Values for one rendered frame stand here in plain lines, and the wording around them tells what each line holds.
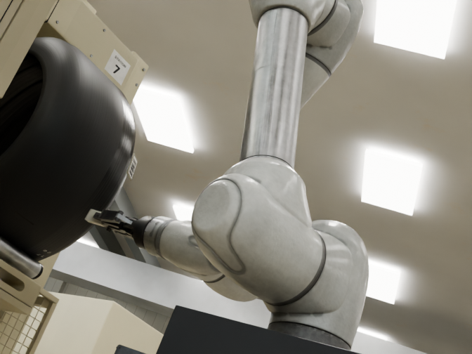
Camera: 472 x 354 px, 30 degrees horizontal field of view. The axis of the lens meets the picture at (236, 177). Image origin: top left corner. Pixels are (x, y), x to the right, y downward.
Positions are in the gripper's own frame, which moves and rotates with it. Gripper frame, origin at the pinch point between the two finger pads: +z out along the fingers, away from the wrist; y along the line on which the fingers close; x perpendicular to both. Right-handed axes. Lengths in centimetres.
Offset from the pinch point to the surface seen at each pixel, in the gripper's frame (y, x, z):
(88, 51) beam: -14, -56, 63
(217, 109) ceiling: -486, -308, 510
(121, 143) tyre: -2.7, -21.4, 10.5
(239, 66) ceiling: -412, -319, 434
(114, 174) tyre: -4.6, -13.6, 8.8
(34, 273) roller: -6.5, 16.6, 18.7
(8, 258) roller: 2.2, 17.0, 19.0
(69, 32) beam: -5, -56, 63
